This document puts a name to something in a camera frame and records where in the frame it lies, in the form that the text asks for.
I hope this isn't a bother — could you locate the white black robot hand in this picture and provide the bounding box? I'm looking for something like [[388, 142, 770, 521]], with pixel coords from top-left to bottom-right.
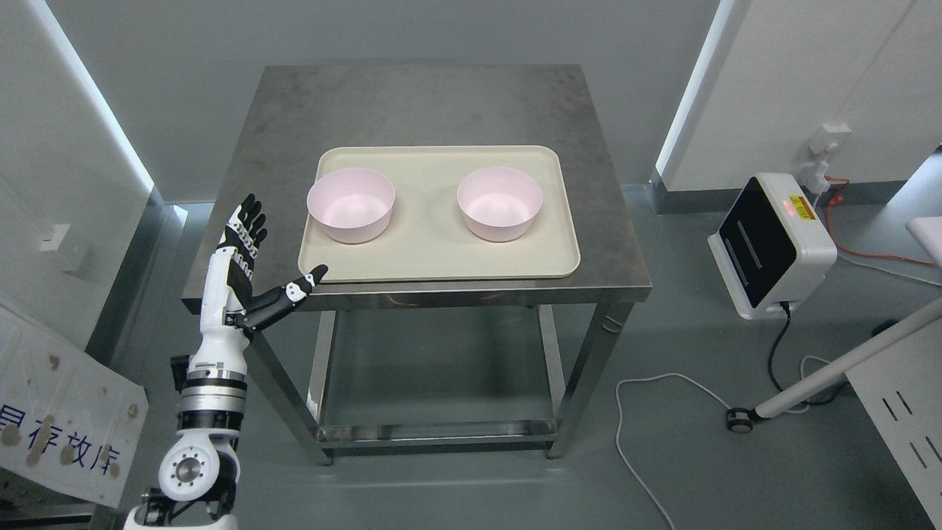
[[188, 194, 327, 375]]

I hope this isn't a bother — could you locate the pink bowl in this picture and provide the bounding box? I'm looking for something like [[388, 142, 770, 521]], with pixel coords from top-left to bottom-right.
[[306, 167, 397, 244], [456, 166, 544, 244]]

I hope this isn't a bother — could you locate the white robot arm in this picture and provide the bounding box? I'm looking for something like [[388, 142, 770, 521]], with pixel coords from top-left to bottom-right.
[[124, 356, 248, 529]]

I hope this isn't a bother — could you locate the white sign with blue text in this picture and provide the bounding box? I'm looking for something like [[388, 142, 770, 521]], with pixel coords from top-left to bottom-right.
[[1, 297, 149, 509]]

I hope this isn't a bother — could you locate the stainless steel table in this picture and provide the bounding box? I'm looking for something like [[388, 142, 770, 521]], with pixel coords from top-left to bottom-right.
[[181, 65, 652, 466]]

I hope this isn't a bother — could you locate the cream plastic tray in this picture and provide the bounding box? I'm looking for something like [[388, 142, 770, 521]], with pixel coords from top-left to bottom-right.
[[297, 145, 580, 284]]

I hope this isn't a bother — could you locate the white stand leg with caster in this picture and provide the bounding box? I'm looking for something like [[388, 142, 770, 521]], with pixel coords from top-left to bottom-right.
[[726, 299, 941, 434]]

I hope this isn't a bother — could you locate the white black box device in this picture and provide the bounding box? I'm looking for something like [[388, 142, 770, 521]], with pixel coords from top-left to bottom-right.
[[707, 172, 837, 321]]

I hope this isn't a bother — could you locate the white perforated panel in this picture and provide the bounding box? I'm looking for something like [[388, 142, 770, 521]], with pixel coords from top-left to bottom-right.
[[846, 336, 941, 528]]

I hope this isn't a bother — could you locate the white wall switch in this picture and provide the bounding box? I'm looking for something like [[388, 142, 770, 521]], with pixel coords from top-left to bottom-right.
[[38, 224, 71, 252]]

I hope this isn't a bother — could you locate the black power cable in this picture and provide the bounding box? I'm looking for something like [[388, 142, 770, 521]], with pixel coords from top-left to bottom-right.
[[768, 302, 847, 406]]

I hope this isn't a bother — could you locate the white floor cable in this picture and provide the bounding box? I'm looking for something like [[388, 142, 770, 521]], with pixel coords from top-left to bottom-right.
[[615, 356, 831, 530]]

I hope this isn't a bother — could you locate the orange cable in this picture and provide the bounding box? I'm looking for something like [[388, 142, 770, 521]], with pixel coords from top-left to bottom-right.
[[824, 175, 936, 267]]

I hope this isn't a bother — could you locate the white wall socket plug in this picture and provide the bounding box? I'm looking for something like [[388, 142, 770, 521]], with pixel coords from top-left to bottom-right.
[[797, 121, 852, 196]]

